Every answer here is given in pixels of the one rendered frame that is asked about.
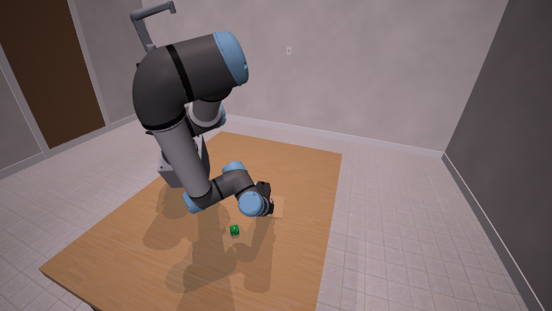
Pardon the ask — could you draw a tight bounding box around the green die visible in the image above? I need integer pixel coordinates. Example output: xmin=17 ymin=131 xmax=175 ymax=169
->
xmin=230 ymin=224 xmax=239 ymax=236

